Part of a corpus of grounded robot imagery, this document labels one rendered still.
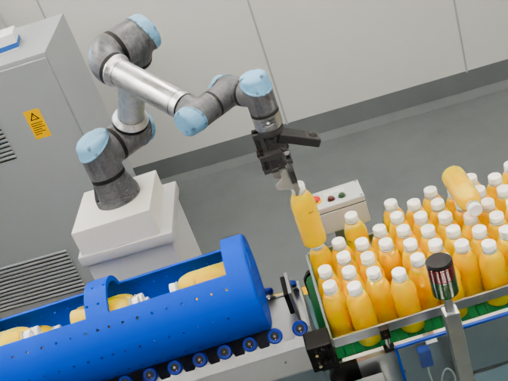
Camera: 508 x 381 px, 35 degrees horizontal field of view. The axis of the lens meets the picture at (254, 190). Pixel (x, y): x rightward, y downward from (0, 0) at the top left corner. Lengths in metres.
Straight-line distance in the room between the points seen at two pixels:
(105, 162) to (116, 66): 0.46
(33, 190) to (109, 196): 1.38
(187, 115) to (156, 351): 0.68
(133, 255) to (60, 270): 1.60
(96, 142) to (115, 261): 0.40
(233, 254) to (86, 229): 0.58
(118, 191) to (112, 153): 0.12
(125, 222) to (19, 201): 1.51
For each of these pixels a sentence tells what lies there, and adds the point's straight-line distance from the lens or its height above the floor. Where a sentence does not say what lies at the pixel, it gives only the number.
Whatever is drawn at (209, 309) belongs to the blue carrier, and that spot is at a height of 1.15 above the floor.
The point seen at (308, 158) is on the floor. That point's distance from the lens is 5.01.
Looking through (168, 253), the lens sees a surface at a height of 1.07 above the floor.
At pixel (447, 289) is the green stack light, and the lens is 1.98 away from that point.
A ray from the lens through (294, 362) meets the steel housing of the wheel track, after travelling 2.38.
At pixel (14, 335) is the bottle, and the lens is 2.44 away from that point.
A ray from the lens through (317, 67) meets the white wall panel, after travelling 5.02.
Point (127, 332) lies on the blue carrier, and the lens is 2.27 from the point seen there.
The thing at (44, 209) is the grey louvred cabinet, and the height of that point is 0.72.
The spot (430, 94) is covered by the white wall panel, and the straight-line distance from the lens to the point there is 5.20.
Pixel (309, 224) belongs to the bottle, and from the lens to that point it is 2.25.
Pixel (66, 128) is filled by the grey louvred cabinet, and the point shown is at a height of 1.08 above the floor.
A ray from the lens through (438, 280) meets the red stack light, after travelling 1.96.
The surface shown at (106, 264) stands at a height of 1.09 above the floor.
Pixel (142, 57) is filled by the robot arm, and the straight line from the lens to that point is 2.37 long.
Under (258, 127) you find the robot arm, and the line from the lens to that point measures 2.09.
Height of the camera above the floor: 2.49
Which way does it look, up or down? 31 degrees down
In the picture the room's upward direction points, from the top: 20 degrees counter-clockwise
